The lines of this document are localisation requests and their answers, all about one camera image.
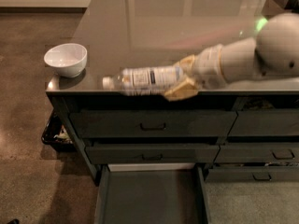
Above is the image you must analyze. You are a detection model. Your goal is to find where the dark grey drawer cabinet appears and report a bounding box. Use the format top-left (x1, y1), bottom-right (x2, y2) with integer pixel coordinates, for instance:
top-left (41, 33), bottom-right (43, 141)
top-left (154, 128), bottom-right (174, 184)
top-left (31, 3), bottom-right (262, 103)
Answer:
top-left (46, 0), bottom-right (299, 181)

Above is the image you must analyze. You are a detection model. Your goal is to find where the middle right drawer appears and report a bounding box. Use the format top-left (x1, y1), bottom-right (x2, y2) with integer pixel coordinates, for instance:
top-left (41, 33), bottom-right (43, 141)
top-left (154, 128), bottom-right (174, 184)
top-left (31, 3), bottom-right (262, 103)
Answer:
top-left (215, 143), bottom-right (299, 163)

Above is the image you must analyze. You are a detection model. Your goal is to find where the bottom right drawer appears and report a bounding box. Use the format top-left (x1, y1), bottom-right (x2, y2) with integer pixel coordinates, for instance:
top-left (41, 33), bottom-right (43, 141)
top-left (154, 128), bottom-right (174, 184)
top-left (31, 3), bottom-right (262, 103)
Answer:
top-left (206, 166), bottom-right (299, 182)

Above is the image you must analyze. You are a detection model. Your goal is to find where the middle left drawer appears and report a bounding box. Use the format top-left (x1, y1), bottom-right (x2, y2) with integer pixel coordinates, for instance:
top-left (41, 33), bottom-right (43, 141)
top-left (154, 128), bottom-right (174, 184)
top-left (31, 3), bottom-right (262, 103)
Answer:
top-left (85, 143), bottom-right (219, 164)

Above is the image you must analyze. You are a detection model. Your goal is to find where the black bin beside cabinet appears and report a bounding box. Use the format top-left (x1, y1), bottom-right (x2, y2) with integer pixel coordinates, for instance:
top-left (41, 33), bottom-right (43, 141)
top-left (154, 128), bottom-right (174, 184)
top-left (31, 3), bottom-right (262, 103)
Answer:
top-left (41, 112), bottom-right (76, 152)

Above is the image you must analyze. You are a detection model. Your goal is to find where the open bottom left drawer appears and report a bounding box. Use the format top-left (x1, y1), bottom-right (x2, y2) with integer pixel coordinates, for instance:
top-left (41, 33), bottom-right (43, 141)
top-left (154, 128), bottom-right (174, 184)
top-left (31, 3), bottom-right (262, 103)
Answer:
top-left (93, 165), bottom-right (212, 224)

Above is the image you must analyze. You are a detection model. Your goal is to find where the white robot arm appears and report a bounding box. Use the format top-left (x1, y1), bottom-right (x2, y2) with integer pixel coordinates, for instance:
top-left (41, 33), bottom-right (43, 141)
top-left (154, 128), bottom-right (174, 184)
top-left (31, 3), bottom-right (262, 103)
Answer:
top-left (163, 13), bottom-right (299, 101)

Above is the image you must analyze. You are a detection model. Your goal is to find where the top left drawer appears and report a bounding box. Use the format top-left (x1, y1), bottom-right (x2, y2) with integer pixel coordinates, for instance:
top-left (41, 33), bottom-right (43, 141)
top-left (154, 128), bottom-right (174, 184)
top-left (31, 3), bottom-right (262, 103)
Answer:
top-left (69, 110), bottom-right (236, 138)

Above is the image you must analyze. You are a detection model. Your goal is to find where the white ceramic bowl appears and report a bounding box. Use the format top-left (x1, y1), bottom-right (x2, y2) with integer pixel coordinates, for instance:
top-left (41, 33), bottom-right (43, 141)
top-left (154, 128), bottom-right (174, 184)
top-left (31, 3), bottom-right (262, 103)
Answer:
top-left (44, 43), bottom-right (88, 78)

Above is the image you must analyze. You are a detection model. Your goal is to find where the clear plastic water bottle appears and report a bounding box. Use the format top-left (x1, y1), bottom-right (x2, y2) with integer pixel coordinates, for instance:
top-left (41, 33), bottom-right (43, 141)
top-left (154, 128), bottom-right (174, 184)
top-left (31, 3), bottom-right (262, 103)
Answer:
top-left (102, 66), bottom-right (184, 96)

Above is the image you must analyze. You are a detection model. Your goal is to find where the top right drawer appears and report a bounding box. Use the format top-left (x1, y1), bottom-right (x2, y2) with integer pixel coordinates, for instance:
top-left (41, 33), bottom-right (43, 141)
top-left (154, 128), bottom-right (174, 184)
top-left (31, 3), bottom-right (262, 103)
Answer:
top-left (229, 109), bottom-right (299, 137)

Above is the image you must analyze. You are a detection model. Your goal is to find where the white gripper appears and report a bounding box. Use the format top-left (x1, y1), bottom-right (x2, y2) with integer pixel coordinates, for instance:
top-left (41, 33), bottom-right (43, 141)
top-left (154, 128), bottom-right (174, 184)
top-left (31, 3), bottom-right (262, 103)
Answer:
top-left (164, 44), bottom-right (227, 102)

